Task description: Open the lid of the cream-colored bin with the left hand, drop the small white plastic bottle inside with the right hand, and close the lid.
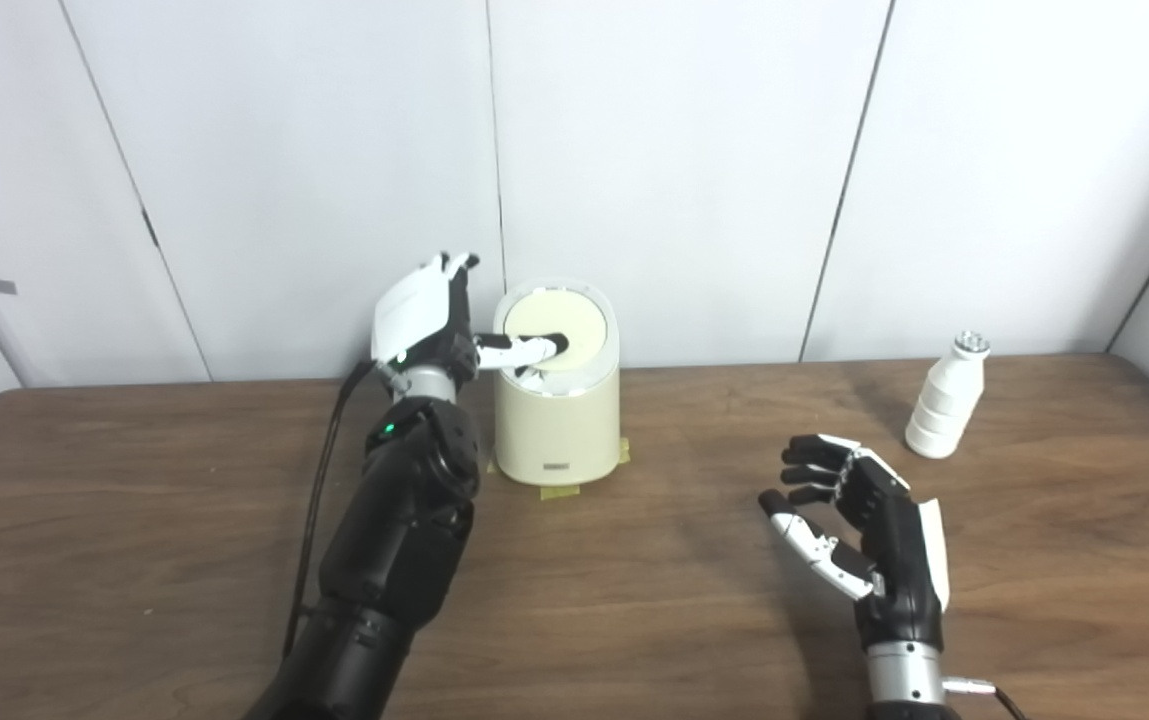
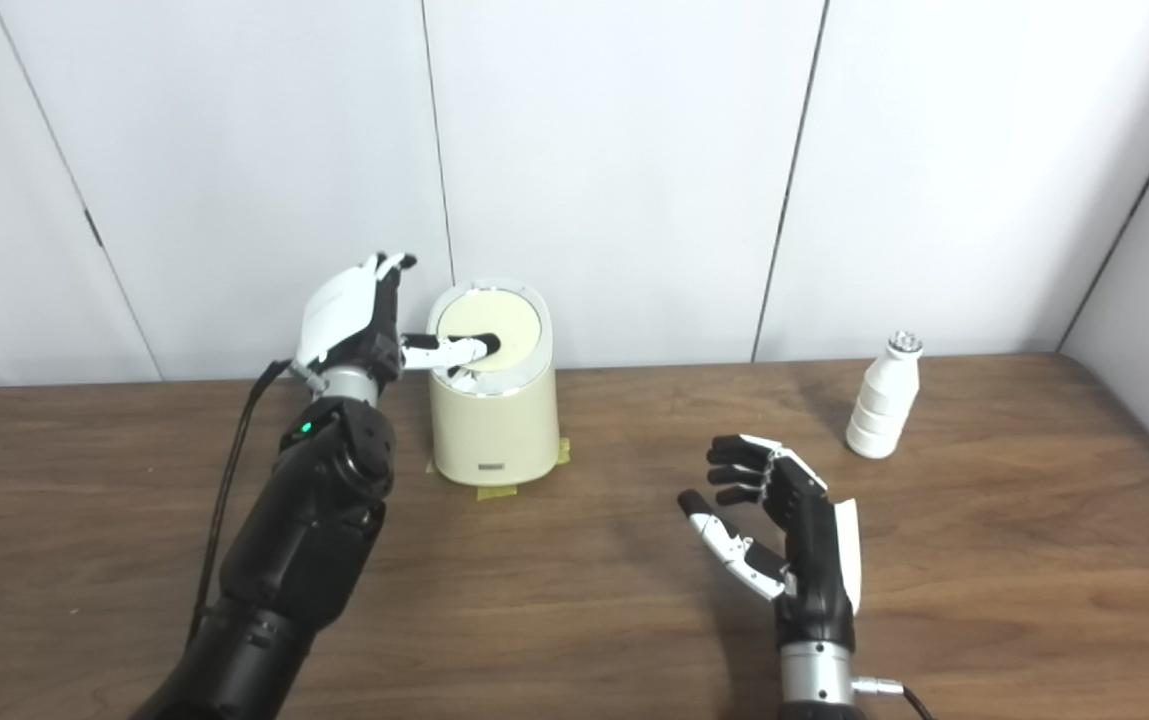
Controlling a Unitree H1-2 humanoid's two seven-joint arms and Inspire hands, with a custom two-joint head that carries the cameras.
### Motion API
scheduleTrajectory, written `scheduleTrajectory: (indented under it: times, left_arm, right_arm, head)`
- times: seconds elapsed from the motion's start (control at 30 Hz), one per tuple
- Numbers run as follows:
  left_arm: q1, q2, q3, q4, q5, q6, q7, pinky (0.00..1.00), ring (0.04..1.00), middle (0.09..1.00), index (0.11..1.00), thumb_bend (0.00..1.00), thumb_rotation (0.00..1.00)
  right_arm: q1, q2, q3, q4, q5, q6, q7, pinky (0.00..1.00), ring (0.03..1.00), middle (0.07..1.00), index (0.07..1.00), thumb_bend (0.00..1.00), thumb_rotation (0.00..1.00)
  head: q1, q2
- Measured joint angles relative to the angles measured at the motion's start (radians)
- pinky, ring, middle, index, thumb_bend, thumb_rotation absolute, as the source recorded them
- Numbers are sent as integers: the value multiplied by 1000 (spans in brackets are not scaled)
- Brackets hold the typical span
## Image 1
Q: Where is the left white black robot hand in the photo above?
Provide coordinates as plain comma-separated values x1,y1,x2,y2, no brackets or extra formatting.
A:
371,252,572,386

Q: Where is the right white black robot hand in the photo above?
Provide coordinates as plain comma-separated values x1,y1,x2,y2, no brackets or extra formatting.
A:
759,432,952,651

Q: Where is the cream round bin lid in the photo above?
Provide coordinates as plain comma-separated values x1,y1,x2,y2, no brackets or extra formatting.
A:
503,288,607,369

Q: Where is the small white plastic bottle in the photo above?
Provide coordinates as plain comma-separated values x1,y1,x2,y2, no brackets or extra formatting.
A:
904,330,991,459

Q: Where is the cream-colored round bin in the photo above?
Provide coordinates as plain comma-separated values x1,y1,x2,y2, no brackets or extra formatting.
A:
492,278,622,487

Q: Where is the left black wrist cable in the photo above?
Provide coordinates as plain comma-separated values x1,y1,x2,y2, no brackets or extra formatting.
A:
279,358,380,661

